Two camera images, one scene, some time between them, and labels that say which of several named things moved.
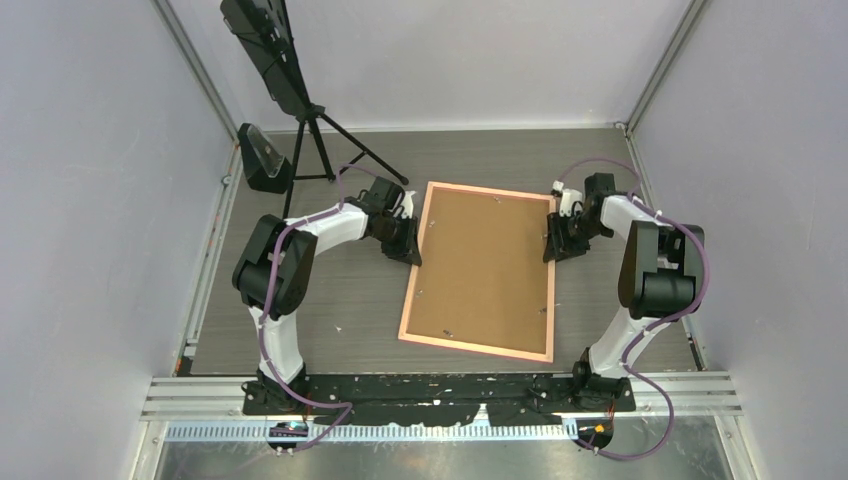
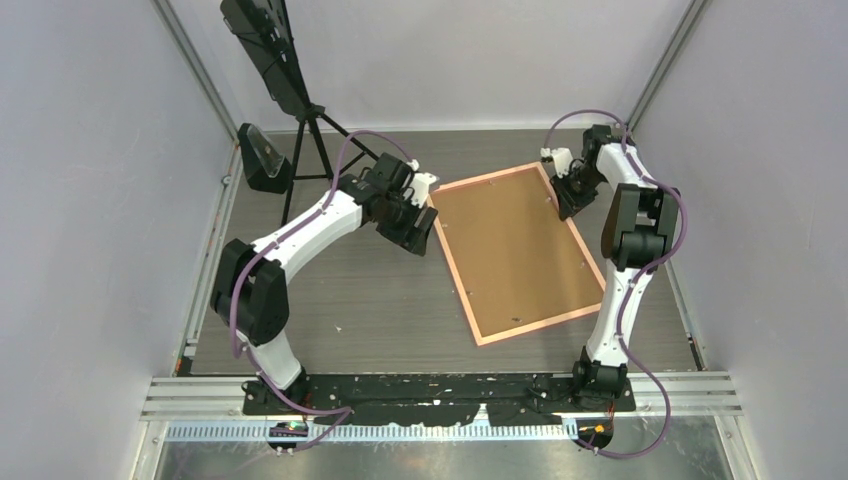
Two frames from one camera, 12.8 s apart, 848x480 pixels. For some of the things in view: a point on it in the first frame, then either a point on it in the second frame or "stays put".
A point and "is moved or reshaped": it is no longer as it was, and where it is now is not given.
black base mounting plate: [390, 400] stays put
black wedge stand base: [266, 168] stays put
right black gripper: [558, 243] to [569, 204]
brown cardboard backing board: [483, 278] is moved or reshaped
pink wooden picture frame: [483, 283] to [476, 334]
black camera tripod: [311, 112] stays put
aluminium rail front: [211, 409] stays put
